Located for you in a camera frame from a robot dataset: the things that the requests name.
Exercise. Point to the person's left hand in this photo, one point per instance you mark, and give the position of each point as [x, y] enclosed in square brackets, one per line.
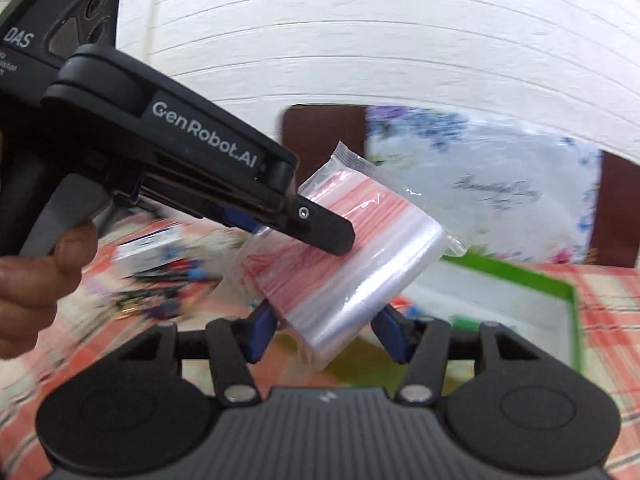
[35, 300]

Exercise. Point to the dark small items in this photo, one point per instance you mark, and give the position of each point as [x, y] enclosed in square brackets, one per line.
[160, 295]

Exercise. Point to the white blue small box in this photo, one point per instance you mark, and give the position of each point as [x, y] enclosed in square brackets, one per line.
[147, 250]

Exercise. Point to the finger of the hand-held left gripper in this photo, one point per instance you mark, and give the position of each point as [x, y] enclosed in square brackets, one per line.
[240, 220]
[325, 230]

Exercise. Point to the floral printed plastic bag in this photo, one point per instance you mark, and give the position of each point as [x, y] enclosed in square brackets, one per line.
[475, 180]

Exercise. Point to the green rimmed white tray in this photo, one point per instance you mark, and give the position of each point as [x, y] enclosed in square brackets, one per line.
[525, 305]

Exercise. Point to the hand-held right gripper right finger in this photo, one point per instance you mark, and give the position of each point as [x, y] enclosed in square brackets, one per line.
[392, 336]

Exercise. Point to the pack of clear zip bags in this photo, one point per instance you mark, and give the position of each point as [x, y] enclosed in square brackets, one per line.
[360, 270]

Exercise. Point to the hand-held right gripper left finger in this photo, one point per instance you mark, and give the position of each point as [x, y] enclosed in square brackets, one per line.
[260, 334]

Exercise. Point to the red plaid blanket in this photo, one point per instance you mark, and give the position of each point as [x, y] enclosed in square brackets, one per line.
[610, 305]

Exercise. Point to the brown leather headboard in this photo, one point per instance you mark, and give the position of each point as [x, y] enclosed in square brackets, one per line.
[325, 130]

